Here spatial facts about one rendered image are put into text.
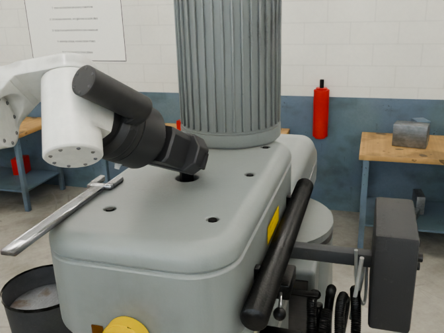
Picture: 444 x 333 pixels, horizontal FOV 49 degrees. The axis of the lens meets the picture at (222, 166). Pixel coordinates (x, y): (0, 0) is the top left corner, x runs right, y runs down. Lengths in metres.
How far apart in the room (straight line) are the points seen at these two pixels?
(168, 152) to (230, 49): 0.28
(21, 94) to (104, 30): 5.01
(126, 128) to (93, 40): 5.12
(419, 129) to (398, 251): 3.53
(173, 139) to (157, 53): 4.72
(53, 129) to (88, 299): 0.22
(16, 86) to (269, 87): 0.47
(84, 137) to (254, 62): 0.42
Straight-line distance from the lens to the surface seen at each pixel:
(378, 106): 4.97
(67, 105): 0.56
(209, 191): 0.71
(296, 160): 1.28
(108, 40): 5.61
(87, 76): 0.54
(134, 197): 0.71
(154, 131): 0.63
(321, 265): 1.35
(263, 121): 0.91
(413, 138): 4.50
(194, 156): 0.68
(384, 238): 0.97
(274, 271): 0.68
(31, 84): 0.62
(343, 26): 4.89
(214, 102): 0.88
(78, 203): 0.69
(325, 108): 4.87
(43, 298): 3.17
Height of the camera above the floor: 2.15
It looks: 19 degrees down
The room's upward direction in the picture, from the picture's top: 2 degrees counter-clockwise
